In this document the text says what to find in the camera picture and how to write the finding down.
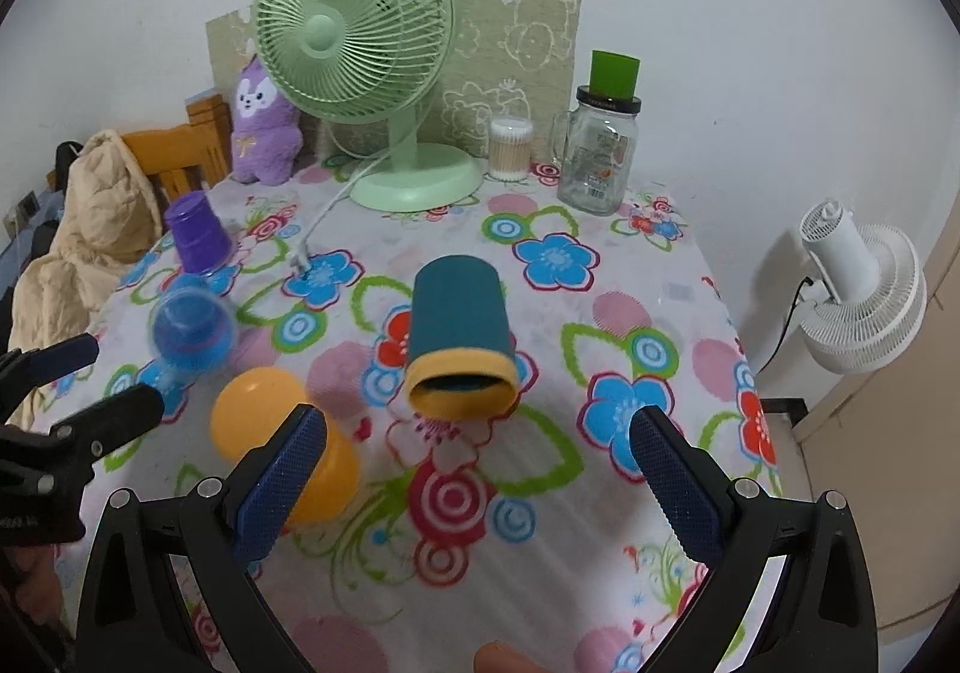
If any blue plastic cup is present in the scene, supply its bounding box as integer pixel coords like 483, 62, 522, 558
148, 274, 238, 382

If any beige quilted blanket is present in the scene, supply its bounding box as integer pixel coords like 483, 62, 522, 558
5, 128, 166, 431

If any wooden chair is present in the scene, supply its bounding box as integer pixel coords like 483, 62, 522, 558
68, 91, 231, 210

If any purple plastic cup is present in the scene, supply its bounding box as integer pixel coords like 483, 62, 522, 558
164, 190, 233, 274

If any person's right hand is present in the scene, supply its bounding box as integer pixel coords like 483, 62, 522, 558
473, 642, 548, 673

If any white fan power cable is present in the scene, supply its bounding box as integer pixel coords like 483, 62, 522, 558
288, 154, 395, 273

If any beige cartoon print board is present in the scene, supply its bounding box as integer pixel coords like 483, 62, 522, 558
205, 0, 581, 169

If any purple plush bunny toy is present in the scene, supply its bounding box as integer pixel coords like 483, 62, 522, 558
231, 55, 304, 187

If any green cup on jar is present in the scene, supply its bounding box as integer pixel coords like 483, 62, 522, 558
587, 50, 641, 101

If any glass mason jar mug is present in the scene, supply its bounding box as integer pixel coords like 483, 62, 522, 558
548, 85, 641, 216

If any black floor fan cable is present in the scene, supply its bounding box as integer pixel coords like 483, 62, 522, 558
755, 274, 819, 376

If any teal cup with yellow rim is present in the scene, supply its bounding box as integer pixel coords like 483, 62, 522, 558
404, 255, 519, 423

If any floral tablecloth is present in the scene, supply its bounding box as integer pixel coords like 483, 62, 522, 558
44, 154, 786, 673

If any white floor fan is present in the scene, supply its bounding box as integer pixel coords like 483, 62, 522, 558
799, 198, 928, 375

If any cotton swab container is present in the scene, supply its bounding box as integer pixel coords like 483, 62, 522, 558
488, 115, 534, 182

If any orange plastic cup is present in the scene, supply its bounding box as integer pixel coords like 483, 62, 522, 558
210, 367, 361, 525

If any person's left hand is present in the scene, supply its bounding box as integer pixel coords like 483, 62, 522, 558
2, 546, 64, 624

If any green desk fan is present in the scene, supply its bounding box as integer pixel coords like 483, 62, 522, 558
252, 0, 482, 213

